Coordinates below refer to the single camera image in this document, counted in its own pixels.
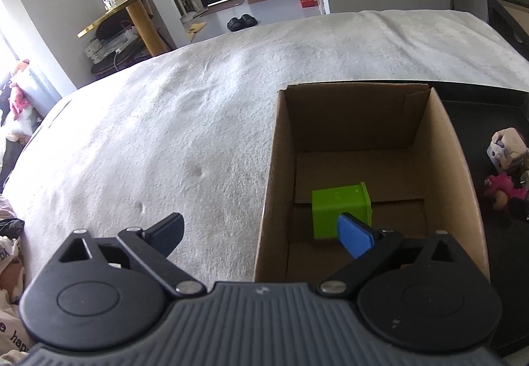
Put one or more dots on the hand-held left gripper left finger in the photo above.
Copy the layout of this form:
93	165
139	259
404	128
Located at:
170	230

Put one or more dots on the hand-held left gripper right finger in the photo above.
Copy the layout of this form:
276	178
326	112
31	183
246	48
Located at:
353	238

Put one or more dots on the green plastic cube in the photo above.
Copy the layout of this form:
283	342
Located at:
337	207

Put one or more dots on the brown cardboard box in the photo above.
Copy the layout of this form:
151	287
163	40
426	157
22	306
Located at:
281	167

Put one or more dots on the black tray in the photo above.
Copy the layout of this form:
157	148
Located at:
492	267

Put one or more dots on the pink plush toy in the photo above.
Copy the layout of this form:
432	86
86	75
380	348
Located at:
501	188

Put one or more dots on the beige blocky toy figure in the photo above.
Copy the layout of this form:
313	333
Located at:
505	149

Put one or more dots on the clutter under side table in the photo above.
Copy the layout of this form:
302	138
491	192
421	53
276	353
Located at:
109	47

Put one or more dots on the pile of clothes and plush toys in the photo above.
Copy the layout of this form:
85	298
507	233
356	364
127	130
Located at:
18	101

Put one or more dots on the pair of yellow slippers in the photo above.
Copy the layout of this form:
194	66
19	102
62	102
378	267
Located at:
196	27

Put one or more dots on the black slipper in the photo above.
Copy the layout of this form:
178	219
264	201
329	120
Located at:
248	20
234	24

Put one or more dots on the round gold side table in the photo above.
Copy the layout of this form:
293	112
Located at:
142	14

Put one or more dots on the dark wooden frame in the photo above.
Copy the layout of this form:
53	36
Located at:
510	21

